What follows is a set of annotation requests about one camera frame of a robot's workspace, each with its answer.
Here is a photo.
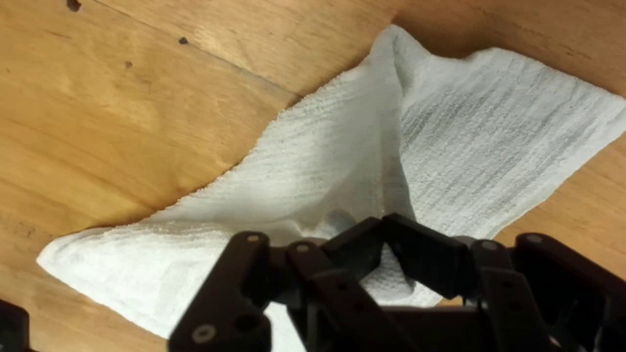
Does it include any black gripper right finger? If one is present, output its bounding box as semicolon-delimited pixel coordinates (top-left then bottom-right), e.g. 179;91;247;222
380;212;626;352

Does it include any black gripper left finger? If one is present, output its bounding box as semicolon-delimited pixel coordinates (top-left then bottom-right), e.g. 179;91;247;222
167;214;419;352

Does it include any white cloth towel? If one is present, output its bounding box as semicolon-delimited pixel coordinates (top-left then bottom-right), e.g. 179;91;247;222
36;23;626;352

